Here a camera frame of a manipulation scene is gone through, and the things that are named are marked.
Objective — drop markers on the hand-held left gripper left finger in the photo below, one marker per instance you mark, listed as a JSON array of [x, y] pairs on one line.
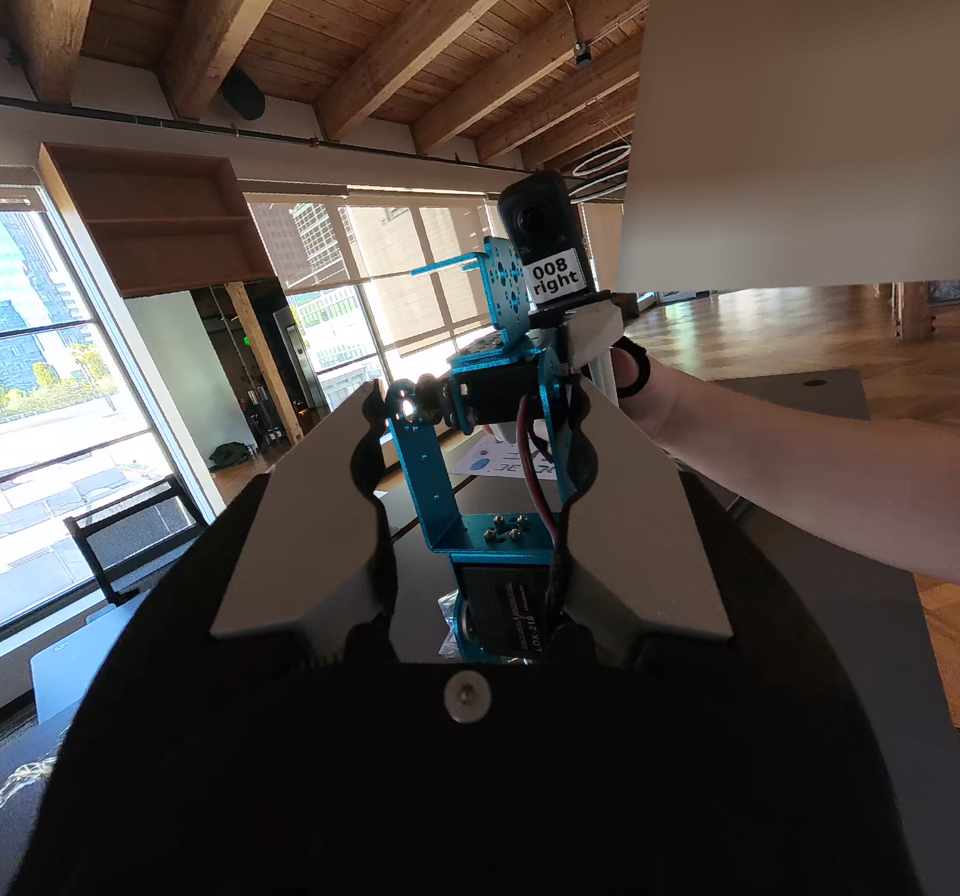
[[300, 521]]

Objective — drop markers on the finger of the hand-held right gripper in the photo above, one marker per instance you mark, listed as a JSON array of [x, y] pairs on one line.
[[502, 438]]

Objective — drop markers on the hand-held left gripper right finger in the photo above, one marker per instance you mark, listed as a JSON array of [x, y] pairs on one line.
[[645, 536]]

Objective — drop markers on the blue toy robot arm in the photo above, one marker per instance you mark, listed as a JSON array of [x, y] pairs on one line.
[[415, 476]]

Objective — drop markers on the person's right forearm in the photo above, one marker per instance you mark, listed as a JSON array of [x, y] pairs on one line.
[[787, 476]]

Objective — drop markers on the black desk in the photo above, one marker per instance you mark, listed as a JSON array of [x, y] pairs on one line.
[[847, 611]]

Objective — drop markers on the person's right hand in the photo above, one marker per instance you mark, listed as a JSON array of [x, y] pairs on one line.
[[661, 405]]

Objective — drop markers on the printed paper sheet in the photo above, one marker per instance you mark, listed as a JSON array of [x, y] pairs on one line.
[[465, 465]]

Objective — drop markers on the dark bag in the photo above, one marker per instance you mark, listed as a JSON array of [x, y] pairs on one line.
[[232, 456]]

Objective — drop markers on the small clear plastic bag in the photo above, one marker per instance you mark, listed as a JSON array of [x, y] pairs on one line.
[[448, 622]]

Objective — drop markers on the black chair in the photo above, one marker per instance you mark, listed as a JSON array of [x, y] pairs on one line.
[[120, 502]]

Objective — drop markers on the large window with roller blinds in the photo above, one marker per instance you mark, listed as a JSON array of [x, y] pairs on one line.
[[345, 341]]

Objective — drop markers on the large bare window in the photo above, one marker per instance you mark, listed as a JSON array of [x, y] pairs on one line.
[[60, 401]]

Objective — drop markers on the black ceiling speaker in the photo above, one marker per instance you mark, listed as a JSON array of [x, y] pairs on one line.
[[242, 95]]

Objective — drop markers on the crumpled clear plastic bag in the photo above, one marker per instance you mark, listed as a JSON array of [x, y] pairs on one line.
[[22, 780]]

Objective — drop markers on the wooden post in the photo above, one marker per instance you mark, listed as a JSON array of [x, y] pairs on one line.
[[915, 311], [262, 356]]

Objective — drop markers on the wooden wall shelf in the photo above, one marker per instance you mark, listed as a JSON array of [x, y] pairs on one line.
[[172, 251]]

